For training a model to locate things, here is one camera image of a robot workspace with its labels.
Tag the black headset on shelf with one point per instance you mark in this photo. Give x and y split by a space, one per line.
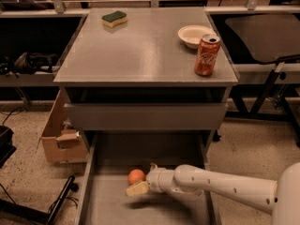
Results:
29 63

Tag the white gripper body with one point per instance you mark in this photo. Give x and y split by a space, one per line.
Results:
155 178

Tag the black office chair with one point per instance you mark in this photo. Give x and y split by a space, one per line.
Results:
265 50

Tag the closed grey top drawer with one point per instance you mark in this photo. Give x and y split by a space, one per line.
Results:
144 117

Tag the green yellow sponge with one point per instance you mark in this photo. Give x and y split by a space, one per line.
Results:
115 18

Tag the cardboard box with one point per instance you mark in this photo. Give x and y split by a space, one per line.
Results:
61 142

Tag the orange fruit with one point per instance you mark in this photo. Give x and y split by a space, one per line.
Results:
135 176

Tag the orange soda can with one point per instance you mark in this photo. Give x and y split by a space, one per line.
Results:
207 55

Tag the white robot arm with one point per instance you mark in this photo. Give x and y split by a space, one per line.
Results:
278 198

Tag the grey drawer cabinet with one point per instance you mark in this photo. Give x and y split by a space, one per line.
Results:
142 61

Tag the open grey middle drawer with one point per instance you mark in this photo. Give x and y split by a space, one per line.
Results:
114 155

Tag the white bowl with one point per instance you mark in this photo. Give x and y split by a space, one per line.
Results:
192 34

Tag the black box at left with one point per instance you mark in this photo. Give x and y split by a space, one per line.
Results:
6 146

